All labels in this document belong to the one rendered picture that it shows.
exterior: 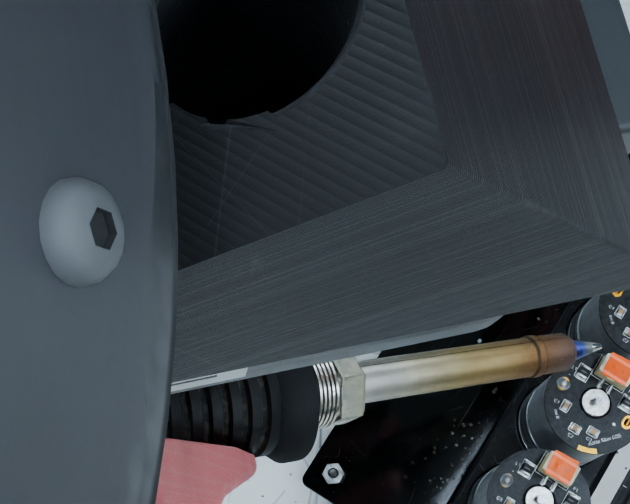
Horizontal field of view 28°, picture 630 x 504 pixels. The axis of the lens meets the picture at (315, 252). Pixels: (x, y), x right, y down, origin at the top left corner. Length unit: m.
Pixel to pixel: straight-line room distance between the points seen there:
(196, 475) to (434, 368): 0.08
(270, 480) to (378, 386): 0.14
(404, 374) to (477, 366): 0.02
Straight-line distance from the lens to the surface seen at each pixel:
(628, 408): 0.32
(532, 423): 0.34
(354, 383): 0.23
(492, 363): 0.25
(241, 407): 0.21
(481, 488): 0.33
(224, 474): 0.19
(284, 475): 0.37
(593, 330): 0.33
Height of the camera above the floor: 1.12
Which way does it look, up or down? 75 degrees down
